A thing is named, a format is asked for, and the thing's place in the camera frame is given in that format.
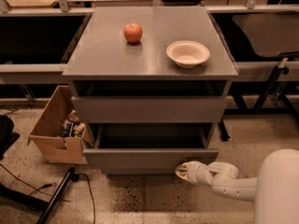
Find grey workbench frame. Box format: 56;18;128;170
206;6;299;82
0;8;93;84

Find grey top drawer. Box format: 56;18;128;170
72;96;225;123

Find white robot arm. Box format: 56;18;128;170
176;149;299;224

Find dark grey chair seat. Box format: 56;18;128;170
233;12;299;57

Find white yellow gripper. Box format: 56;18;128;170
175;161;212;185

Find grey drawer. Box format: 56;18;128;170
84;123;219;175
72;96;225;123

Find grey drawer cabinet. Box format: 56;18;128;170
62;6;239;161

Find black chair base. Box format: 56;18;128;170
0;115;20;160

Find white paper bowl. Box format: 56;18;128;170
166;40;210;68

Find red apple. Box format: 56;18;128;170
123;23;143;44

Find right grey workbench frame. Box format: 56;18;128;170
206;6;299;82

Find black floor stand leg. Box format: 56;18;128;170
36;167;75;224

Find black floor cable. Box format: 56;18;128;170
0;163;96;224

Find cardboard box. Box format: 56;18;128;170
29;86;92;164

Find left grey workbench frame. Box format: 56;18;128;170
0;8;93;84

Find clutter items in box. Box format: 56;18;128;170
61;109;85;137

